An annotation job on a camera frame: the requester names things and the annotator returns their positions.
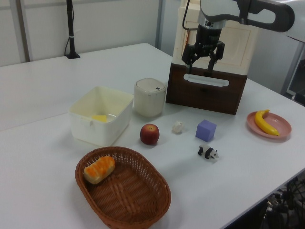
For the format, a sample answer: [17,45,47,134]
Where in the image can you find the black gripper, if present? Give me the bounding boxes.
[181,23,226,74]

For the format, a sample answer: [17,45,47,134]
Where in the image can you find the dark wooden drawer white handle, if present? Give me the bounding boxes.
[168,62,248,89]

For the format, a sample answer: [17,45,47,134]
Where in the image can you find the dark wooden drawer cabinet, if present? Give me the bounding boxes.
[165,62,248,115]

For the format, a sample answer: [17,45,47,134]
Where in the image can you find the cream open plastic container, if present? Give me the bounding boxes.
[68,86,134,147]

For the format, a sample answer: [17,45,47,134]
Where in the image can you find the cream plastic storage box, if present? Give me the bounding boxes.
[171,0,260,77]

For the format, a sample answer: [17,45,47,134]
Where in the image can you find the white lidded trash can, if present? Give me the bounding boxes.
[133,78,167,117]

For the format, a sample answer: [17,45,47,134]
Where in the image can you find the purple cube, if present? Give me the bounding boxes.
[195,119,217,142]

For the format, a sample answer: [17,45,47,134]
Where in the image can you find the crumpled white paper ball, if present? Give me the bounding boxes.
[172,120,184,134]

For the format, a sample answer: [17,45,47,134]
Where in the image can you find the yellow banana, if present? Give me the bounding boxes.
[254,109,280,137]

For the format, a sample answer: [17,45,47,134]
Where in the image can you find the red apple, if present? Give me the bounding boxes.
[140,124,160,145]

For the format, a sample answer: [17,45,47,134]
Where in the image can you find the panda figurine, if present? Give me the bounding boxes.
[197,144,219,161]

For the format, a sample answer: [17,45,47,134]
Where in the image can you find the pink plate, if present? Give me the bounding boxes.
[246,111,292,142]

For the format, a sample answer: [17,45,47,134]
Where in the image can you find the yellow block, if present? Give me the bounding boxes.
[91,114,108,123]

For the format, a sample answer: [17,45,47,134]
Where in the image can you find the brown wicker basket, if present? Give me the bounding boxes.
[75,146,172,227]

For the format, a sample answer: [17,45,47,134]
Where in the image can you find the orange glazed bread loaf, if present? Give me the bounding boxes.
[83,156,115,185]

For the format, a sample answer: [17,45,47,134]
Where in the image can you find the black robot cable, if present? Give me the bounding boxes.
[182,0,199,31]

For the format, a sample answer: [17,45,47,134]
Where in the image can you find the black camera stand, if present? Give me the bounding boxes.
[64,0,81,60]

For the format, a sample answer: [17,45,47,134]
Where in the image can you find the tangled black cables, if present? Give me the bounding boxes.
[261,175,305,229]

